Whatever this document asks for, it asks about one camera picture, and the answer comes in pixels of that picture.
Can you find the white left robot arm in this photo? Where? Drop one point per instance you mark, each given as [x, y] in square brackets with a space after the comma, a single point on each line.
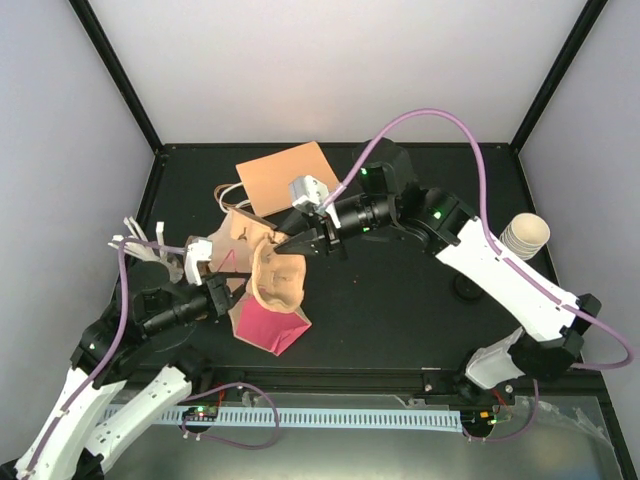
[76, 442]

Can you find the white straws bundle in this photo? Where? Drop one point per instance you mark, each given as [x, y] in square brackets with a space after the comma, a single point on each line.
[144, 252]

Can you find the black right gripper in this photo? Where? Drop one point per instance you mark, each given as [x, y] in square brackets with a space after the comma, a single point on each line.
[325, 236]

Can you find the plain brown paper bag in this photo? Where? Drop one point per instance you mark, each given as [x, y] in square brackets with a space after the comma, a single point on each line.
[266, 180]

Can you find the light blue cable duct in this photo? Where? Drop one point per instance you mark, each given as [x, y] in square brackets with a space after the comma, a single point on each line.
[312, 418]

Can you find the black frame post right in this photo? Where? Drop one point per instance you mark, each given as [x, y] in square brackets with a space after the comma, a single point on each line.
[572, 45]

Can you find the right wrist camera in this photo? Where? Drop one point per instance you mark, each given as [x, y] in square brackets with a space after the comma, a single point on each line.
[308, 194]

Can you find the black frame post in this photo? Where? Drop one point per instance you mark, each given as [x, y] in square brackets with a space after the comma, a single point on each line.
[572, 45]
[103, 47]

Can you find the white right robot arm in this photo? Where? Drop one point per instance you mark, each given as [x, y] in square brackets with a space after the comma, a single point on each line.
[549, 338]

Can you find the black frame post left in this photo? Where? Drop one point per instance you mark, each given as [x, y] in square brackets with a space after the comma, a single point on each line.
[103, 47]

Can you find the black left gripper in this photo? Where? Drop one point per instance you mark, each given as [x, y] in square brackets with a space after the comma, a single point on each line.
[220, 294]

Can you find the cream cakes paper bag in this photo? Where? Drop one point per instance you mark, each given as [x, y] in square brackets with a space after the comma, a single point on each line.
[233, 246]

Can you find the stack of paper cups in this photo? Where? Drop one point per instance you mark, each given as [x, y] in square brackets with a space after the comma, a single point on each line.
[525, 235]

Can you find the black cup lid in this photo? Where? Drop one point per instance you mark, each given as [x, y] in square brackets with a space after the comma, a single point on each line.
[466, 290]

